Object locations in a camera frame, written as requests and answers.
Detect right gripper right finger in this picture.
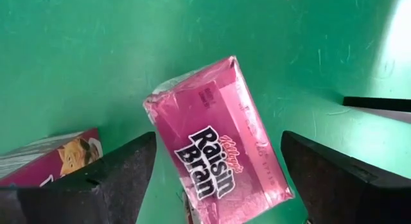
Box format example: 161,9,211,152
281,130,411,224

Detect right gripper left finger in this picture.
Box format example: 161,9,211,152
0,130,158,224

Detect Raisin Bran cereal box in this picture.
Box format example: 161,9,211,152
0,127,103,188
143,55,295,224

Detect wooden shelf with black frame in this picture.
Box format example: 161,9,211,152
342,96,411,124

